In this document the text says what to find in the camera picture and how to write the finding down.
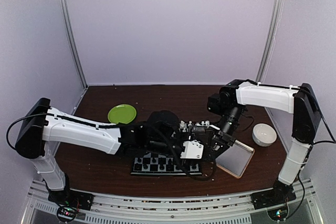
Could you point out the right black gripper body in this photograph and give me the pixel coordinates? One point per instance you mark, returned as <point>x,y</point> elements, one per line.
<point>228,139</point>

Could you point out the black king piece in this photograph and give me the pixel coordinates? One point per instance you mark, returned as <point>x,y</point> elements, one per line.
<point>170,165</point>

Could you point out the black white chess board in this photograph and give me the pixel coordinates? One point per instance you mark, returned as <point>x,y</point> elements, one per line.
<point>167,150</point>

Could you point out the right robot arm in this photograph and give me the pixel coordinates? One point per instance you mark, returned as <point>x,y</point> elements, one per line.
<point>293,110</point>

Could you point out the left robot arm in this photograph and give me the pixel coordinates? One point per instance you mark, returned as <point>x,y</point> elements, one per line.
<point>44,124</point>

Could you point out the wooden metal tray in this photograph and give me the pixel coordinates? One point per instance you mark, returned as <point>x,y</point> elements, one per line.
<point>235,160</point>

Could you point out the white bowl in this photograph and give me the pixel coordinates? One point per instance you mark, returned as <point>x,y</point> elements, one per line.
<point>264,135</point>

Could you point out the green plate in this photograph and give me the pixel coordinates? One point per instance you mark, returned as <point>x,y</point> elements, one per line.
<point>123,113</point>

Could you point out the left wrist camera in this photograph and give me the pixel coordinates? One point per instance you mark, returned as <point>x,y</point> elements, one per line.
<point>192,150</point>

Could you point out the front aluminium rail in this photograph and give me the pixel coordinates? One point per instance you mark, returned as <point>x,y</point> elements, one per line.
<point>230,208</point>

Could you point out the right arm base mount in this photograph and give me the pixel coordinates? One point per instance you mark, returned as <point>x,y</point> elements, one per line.
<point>269,198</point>

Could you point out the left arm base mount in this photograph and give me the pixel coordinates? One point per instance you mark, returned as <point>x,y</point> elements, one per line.
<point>74,199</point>

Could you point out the right aluminium frame post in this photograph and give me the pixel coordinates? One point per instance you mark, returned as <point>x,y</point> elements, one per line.
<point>270,40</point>

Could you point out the aluminium frame post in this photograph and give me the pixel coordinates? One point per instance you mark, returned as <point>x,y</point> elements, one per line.
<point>72,43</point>
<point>270,40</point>

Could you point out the left aluminium frame post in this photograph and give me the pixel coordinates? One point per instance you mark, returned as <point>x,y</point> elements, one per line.
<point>72,43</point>

